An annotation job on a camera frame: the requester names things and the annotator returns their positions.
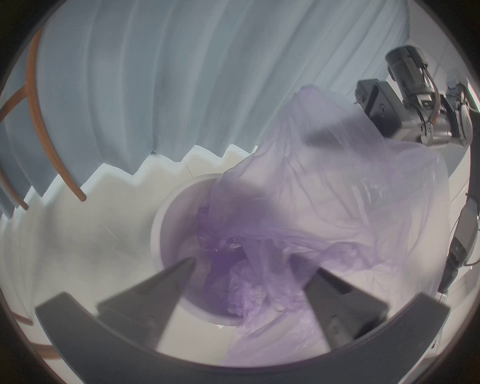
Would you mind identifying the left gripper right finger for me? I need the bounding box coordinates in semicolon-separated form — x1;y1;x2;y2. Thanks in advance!
290;255;389;352

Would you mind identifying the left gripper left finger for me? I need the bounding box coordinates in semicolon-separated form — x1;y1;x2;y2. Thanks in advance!
96;256;197;351

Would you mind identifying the white trash bin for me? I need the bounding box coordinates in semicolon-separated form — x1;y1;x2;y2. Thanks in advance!
150;172;263;327

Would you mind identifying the purple plastic bag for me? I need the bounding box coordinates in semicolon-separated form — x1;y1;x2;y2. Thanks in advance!
196;85;451;370

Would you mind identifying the white cushioned wooden chair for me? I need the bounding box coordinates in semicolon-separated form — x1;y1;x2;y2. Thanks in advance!
0;25;88;361

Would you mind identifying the pale blue curtain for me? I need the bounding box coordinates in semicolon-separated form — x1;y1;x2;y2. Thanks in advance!
0;0;409;218

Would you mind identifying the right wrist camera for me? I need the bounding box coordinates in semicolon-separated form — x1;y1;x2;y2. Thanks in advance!
354;78;405;139

